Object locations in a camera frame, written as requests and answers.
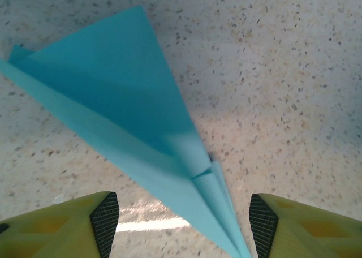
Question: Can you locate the light blue paper sheet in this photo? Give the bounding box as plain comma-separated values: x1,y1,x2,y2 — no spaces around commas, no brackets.
0,5,253,258

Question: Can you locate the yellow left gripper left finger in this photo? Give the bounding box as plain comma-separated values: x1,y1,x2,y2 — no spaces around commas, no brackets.
0,191,120,258

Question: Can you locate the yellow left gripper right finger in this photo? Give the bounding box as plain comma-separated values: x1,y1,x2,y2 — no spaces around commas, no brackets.
248,192,362,258

